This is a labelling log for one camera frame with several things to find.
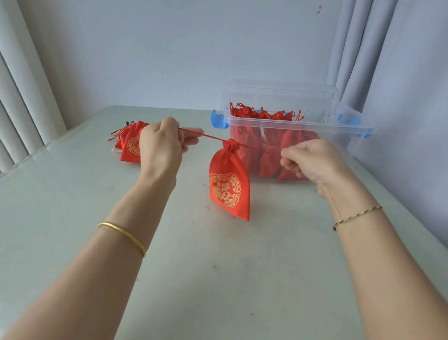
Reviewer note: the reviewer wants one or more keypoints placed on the person's right hand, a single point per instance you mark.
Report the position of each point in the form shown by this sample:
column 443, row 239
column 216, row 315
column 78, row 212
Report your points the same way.
column 318, row 160

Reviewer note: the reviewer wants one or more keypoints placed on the person's left hand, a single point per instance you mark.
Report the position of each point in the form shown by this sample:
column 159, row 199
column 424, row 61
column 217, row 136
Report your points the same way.
column 159, row 150

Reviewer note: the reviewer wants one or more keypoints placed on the clear plastic storage box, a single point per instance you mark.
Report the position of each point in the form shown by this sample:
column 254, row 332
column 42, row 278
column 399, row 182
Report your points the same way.
column 341, row 128

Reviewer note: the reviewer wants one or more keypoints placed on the person's right forearm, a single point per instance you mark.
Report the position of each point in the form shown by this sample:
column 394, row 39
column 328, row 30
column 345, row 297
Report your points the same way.
column 396, row 296

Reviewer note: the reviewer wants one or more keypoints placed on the person's left forearm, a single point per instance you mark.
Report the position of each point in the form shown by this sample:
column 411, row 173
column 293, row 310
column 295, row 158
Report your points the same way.
column 80, row 296

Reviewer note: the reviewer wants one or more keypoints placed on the gold bangle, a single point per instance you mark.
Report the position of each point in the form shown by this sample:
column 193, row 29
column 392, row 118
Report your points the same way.
column 124, row 233

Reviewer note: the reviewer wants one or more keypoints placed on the grey curtain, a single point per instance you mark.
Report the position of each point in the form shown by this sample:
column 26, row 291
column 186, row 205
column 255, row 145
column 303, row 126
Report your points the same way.
column 433, row 57

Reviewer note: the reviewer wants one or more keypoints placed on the white vertical blinds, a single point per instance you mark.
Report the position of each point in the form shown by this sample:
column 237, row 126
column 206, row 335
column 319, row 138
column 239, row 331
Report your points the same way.
column 13, row 79

